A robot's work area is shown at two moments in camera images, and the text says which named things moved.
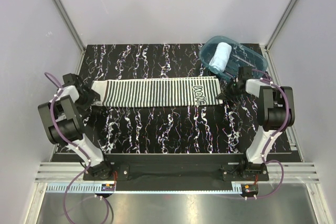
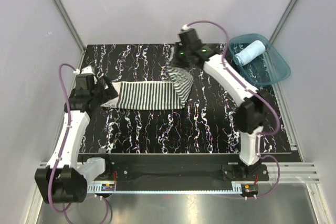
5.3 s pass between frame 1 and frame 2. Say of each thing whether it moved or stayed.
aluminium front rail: stayed
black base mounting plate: stayed
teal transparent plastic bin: moved
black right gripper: moved
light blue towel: moved
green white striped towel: moved
